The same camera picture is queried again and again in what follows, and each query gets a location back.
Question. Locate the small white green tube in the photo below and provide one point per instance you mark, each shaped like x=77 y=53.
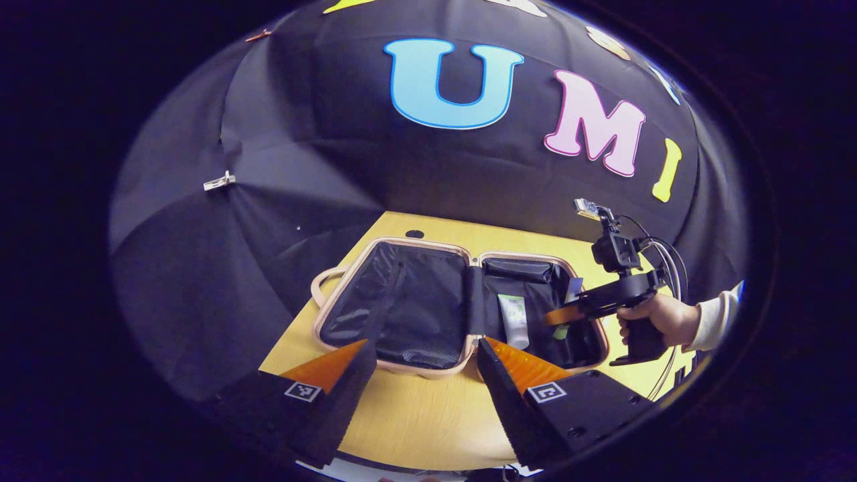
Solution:
x=574 y=291

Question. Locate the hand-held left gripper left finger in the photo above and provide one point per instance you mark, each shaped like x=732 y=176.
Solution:
x=335 y=408

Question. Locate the pink suitcase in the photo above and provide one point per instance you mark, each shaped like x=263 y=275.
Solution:
x=408 y=308

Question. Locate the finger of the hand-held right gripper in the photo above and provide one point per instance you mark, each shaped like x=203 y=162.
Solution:
x=562 y=314

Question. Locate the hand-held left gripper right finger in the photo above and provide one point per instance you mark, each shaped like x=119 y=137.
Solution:
x=512 y=402

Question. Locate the silver cloth clip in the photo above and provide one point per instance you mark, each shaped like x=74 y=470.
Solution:
x=219 y=181

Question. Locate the copper cloth clip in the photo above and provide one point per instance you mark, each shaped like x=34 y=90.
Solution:
x=258 y=35

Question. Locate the large white green tube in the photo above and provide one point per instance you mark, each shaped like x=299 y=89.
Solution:
x=514 y=321

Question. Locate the black backdrop cloth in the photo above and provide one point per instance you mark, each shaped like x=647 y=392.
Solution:
x=301 y=167

